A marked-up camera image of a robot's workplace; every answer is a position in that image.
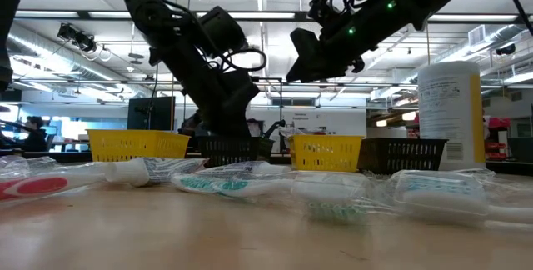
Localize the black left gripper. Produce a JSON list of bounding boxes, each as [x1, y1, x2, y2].
[[181, 59, 262, 138]]

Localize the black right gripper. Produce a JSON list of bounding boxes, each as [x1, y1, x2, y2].
[[286, 20, 375, 84]]

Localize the green white toothbrush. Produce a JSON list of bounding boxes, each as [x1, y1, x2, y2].
[[170, 169, 372, 226], [386, 167, 533, 227]]

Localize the white grey toothpaste tube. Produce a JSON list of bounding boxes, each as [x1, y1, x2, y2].
[[195, 160, 292, 178], [102, 157, 209, 188]]

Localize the black slotted plastic basket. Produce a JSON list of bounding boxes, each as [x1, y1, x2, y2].
[[356, 137, 450, 176], [196, 135, 276, 168]]

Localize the clear plastic wrapped toothbrush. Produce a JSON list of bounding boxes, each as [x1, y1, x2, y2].
[[277, 125, 317, 138]]

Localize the black monitor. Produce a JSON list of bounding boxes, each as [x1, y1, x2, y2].
[[127, 96, 177, 132]]

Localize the yellow slotted plastic basket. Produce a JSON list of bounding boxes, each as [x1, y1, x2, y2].
[[288, 134, 364, 173], [86, 128, 192, 163]]

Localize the white yellow wipes canister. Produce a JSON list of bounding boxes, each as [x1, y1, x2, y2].
[[417, 60, 487, 173]]

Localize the black ceiling-mounted device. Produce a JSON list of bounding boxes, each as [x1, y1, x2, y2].
[[57, 22, 98, 53]]

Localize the red storage bins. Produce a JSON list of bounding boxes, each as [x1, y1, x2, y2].
[[484, 115, 511, 163]]

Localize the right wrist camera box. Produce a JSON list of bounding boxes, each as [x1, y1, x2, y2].
[[308, 0, 335, 26]]

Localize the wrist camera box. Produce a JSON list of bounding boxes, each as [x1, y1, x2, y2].
[[198, 5, 250, 55], [308, 0, 335, 26]]

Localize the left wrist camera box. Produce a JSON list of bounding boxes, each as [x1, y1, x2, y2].
[[198, 5, 250, 55]]

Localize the silver ventilation duct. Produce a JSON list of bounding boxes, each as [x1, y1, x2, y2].
[[0, 22, 142, 98], [468, 23, 533, 55]]

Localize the black cable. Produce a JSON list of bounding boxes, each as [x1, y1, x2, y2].
[[495, 0, 533, 37]]

